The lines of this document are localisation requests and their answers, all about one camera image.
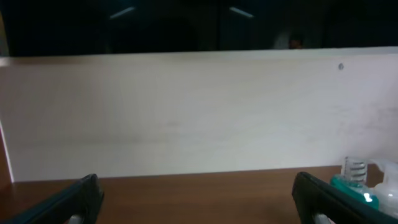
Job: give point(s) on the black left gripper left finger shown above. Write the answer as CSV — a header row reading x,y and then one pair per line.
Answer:
x,y
79,203

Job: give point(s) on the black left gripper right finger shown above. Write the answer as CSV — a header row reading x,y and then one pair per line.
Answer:
x,y
313,197

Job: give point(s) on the teal Listerine mouthwash bottle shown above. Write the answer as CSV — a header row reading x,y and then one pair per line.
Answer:
x,y
352,181

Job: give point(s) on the purple foaming soap pump bottle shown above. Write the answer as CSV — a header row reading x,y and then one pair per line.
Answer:
x,y
386,191

